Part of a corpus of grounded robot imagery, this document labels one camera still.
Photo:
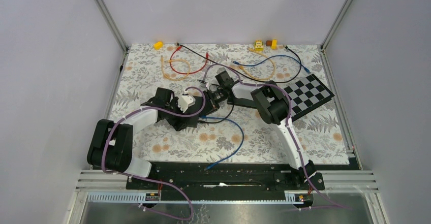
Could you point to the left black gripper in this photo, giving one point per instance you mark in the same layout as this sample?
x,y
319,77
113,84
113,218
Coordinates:
x,y
174,102

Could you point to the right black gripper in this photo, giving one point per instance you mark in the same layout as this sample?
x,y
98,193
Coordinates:
x,y
212,103

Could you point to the black network switch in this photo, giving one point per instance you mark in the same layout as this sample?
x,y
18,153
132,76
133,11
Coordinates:
x,y
201,105
243,103

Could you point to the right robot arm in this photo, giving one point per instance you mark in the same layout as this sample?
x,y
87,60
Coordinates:
x,y
274,107

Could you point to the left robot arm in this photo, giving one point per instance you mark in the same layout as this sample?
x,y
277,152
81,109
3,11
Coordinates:
x,y
111,147

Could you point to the floral patterned table mat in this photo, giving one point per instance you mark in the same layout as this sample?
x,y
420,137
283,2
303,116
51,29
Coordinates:
x,y
236,134

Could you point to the yellow toy brick with face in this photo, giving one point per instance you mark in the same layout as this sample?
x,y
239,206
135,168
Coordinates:
x,y
258,46

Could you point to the yellow brown toy block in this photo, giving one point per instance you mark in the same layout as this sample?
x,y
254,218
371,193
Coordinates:
x,y
273,44

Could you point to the black white checkerboard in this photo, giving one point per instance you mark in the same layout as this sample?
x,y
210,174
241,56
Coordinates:
x,y
307,95

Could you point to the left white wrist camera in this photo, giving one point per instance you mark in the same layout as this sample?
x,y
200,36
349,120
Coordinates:
x,y
185,101

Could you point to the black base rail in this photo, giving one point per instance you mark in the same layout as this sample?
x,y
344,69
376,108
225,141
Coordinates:
x,y
229,181

